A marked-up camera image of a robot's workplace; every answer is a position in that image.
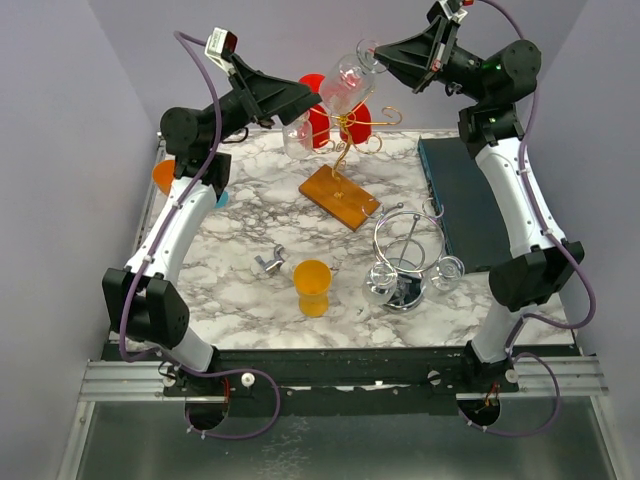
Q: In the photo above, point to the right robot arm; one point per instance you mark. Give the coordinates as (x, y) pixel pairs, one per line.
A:
(542, 259)

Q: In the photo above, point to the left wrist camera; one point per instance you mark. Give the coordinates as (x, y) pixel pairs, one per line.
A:
(220, 45)

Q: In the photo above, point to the aluminium rail frame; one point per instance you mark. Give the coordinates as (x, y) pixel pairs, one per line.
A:
(557, 425)

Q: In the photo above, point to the blue wine glass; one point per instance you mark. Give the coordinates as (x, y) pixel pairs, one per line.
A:
(222, 200)

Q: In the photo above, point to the left red wine glass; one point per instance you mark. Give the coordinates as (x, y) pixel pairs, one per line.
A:
(318, 117)

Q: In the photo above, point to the clear wine glass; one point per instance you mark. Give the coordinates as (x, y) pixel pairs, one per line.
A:
(298, 138)
(351, 80)

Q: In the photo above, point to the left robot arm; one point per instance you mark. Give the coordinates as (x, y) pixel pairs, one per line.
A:
(142, 301)

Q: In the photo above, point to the orange wine glass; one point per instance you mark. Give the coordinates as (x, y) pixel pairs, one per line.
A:
(163, 175)

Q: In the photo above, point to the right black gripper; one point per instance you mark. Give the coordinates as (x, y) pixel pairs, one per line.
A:
(409, 60)

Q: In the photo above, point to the gold wire wine glass rack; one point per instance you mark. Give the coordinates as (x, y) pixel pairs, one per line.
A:
(331, 190)

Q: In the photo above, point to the yellow wine glass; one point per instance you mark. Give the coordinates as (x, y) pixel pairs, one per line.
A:
(312, 280)

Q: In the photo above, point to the white cylinder fitting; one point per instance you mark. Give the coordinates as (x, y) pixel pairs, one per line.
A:
(287, 269)

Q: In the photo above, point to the chrome wire glass rack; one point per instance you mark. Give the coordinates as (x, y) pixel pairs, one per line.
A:
(412, 242)

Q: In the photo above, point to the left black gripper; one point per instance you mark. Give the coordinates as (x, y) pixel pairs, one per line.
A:
(283, 98)

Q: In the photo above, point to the right red wine glass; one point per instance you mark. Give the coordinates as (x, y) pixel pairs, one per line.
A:
(357, 125)

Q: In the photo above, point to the red wine glass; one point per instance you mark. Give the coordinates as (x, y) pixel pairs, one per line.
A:
(357, 125)
(318, 117)

